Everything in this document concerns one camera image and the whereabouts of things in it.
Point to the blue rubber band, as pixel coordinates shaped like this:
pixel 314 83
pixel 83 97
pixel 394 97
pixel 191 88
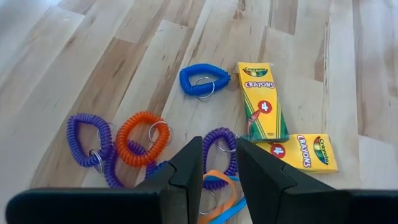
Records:
pixel 230 213

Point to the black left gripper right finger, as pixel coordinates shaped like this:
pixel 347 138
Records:
pixel 270 193

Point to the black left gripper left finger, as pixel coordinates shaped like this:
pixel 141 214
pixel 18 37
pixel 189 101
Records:
pixel 183 193

